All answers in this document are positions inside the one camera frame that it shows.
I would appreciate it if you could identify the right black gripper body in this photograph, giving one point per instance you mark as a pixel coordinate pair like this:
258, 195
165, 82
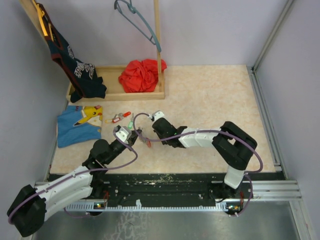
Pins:
159, 136

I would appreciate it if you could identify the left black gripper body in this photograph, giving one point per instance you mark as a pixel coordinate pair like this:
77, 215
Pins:
121, 148

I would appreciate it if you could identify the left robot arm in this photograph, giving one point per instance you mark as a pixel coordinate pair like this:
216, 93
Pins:
34, 205

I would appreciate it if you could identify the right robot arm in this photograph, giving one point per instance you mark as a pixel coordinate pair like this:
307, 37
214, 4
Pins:
231, 142

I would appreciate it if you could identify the red crumpled cloth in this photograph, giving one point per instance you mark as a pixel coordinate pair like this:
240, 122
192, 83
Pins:
140, 76

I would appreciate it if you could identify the blue pikachu shirt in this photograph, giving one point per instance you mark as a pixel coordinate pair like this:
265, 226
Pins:
78, 124

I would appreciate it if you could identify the wooden rack tray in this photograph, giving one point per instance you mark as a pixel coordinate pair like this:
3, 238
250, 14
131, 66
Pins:
110, 73

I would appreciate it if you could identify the dark navy jersey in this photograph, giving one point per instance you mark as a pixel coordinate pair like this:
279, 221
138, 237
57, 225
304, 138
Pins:
82, 76

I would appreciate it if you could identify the yellow clothes hanger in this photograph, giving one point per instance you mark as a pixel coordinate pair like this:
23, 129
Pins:
45, 25

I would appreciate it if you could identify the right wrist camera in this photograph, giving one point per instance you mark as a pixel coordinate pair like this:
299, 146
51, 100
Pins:
156, 115

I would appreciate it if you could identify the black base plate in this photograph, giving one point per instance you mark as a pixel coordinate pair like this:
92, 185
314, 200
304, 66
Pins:
167, 190

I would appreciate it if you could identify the aluminium frame rail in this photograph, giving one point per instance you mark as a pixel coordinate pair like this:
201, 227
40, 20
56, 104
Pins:
289, 79

